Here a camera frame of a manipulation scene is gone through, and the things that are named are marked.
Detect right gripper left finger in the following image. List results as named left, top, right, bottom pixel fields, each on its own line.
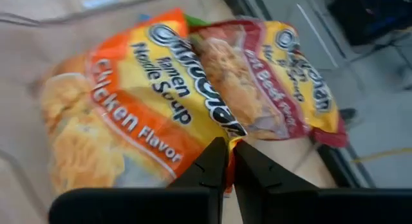
left=48, top=136, right=230, bottom=224

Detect red beef ramen packet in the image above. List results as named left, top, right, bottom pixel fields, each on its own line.
left=188, top=17, right=350, bottom=149

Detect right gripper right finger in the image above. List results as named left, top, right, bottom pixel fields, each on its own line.
left=232, top=140, right=412, bottom=224

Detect yellow cable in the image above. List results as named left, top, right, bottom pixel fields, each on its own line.
left=350, top=148, right=412, bottom=163

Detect orange chicken ramen packet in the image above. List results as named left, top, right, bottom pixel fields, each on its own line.
left=38, top=7, right=248, bottom=198

